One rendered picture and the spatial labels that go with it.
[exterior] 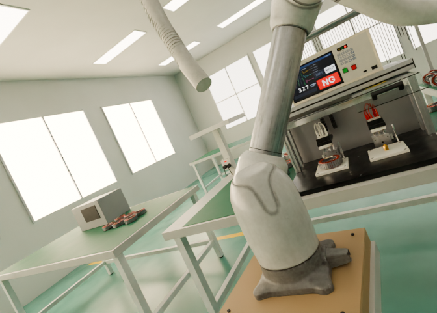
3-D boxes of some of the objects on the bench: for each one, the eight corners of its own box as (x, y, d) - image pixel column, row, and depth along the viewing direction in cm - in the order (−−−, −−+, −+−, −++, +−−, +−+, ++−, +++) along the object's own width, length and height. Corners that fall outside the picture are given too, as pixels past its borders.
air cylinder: (393, 143, 130) (388, 132, 129) (375, 148, 133) (371, 138, 133) (391, 140, 134) (387, 130, 134) (374, 145, 138) (370, 135, 137)
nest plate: (410, 151, 111) (409, 148, 111) (370, 162, 118) (369, 159, 118) (403, 142, 124) (402, 140, 124) (368, 153, 131) (367, 150, 131)
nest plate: (348, 168, 123) (347, 165, 123) (316, 177, 130) (315, 174, 130) (348, 159, 136) (347, 156, 136) (318, 167, 143) (318, 164, 143)
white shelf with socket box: (252, 176, 197) (227, 118, 194) (212, 189, 215) (188, 136, 212) (265, 162, 228) (244, 112, 224) (228, 174, 246) (208, 128, 242)
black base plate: (463, 157, 93) (460, 151, 92) (288, 200, 123) (286, 195, 123) (426, 130, 134) (425, 125, 133) (302, 167, 164) (301, 164, 164)
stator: (344, 164, 126) (342, 157, 125) (320, 172, 130) (318, 165, 129) (341, 159, 136) (339, 151, 136) (319, 166, 140) (317, 159, 140)
